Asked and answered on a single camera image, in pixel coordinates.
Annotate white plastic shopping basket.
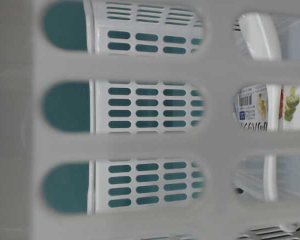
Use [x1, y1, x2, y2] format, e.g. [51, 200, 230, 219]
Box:
[0, 0, 300, 240]

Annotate clear packaged product with label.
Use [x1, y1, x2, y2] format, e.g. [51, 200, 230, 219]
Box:
[231, 14, 300, 201]

